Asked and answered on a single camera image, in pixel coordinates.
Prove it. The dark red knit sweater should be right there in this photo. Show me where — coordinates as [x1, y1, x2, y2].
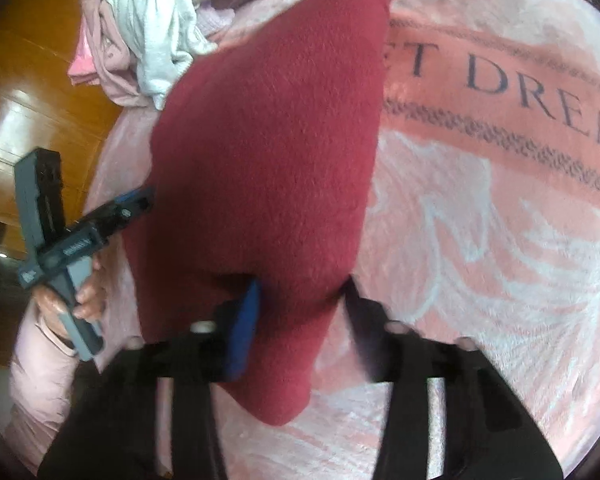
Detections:
[123, 0, 391, 426]

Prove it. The pink sleeved left forearm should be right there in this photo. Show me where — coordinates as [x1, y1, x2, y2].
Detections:
[5, 304, 79, 474]

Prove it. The person left hand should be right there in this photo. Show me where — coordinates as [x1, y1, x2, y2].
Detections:
[32, 255, 107, 341]

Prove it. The pale pink crumpled garment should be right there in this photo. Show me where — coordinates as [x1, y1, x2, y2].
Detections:
[68, 0, 150, 107]

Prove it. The white crumpled garment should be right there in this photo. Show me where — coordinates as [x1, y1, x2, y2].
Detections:
[107, 0, 216, 110]

